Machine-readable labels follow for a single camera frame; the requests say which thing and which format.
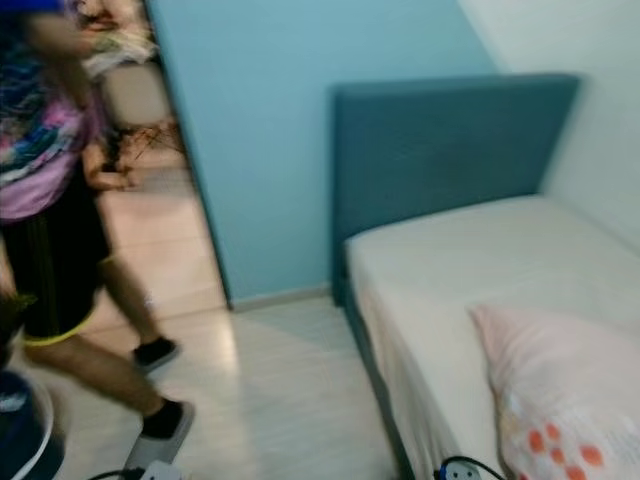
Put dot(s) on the pink floral pillow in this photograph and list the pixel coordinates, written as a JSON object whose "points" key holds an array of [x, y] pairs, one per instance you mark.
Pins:
{"points": [[570, 390]]}

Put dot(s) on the person in black shorts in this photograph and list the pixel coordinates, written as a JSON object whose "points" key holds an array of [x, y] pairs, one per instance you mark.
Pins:
{"points": [[50, 260]]}

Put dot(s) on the dark blue bucket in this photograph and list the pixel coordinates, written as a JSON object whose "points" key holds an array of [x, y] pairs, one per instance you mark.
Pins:
{"points": [[25, 430]]}

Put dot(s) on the white chair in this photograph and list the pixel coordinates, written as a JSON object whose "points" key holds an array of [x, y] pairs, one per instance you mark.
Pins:
{"points": [[135, 95]]}

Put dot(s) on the mattress with cream sheet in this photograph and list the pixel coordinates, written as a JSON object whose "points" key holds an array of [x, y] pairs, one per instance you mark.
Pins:
{"points": [[440, 270]]}

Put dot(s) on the teal upholstered headboard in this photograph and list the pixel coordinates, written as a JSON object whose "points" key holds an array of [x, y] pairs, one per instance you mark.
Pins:
{"points": [[440, 150]]}

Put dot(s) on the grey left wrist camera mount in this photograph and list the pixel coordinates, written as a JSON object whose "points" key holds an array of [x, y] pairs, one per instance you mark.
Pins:
{"points": [[165, 472]]}

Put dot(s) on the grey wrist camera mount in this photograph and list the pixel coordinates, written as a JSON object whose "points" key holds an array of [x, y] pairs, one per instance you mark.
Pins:
{"points": [[165, 472], [460, 471]]}

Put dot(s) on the teal bed frame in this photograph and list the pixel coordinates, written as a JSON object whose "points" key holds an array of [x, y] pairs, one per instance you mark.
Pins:
{"points": [[380, 400]]}

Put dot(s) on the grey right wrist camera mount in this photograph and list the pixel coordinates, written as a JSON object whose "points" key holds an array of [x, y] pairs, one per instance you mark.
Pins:
{"points": [[460, 471]]}

